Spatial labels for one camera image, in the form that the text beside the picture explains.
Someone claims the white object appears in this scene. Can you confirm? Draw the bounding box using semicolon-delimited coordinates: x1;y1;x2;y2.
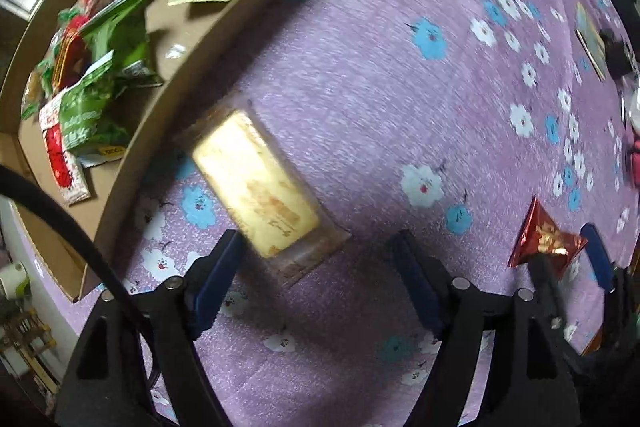
625;87;640;133

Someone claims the red gold foil snack packet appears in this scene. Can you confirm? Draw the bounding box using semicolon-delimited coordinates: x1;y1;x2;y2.
507;196;589;281

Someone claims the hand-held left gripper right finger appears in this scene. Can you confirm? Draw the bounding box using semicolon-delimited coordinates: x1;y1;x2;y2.
392;229;584;427

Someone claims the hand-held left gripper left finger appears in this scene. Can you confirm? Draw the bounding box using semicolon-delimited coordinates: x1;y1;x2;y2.
55;229;245;427

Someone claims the yellow cake packet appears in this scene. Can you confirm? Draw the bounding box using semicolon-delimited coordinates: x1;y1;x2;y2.
172;99;354;289

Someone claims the black cable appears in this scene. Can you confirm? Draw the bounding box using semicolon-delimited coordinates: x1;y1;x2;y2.
0;164;167;427

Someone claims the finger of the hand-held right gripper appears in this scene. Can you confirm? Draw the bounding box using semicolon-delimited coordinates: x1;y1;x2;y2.
579;223;617;294
529;256;577;349

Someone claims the white roll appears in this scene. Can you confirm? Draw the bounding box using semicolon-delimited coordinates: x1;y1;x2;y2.
0;261;30;301

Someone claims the wooden rack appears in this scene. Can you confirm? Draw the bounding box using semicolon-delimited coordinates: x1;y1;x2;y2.
0;307;61;396

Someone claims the small black object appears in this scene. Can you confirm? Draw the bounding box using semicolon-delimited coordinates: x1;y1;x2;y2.
597;27;639;78

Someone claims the shallow cardboard box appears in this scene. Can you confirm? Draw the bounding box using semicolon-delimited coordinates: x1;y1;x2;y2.
0;0;354;304

